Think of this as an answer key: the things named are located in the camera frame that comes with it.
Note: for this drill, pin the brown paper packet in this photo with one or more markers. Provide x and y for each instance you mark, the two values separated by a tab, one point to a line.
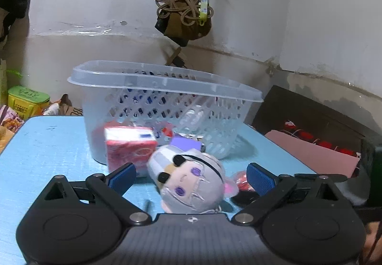
70	108

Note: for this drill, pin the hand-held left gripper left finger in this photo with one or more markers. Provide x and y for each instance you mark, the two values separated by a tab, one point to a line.
122	179

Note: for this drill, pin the yellow jar with green lid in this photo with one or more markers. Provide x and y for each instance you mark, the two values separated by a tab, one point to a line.
27	102

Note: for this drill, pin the grey plush doll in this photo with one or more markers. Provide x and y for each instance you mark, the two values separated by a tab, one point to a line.
185	183

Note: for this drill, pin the colourful snack packet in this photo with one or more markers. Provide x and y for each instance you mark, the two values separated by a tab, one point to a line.
10	121

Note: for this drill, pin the red and white packet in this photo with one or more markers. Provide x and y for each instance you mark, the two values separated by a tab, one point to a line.
163	131

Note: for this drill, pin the small red toy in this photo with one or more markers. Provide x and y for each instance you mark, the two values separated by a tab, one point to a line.
241	180

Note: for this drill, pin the small purple box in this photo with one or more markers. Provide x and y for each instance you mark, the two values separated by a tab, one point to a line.
185	142

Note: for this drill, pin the clear plastic bottle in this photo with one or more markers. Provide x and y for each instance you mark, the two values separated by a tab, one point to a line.
194	115

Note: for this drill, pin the pink tissue pack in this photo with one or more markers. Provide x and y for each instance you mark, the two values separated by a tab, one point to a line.
125	148

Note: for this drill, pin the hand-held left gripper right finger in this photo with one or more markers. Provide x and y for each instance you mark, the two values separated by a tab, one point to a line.
261	179

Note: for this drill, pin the brown hanging bag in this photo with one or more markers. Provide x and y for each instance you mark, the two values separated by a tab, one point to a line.
185	29

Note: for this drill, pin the translucent plastic lattice basket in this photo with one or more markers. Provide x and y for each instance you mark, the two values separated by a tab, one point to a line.
149	77

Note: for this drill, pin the pink board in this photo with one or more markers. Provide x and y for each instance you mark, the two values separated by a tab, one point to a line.
313	153

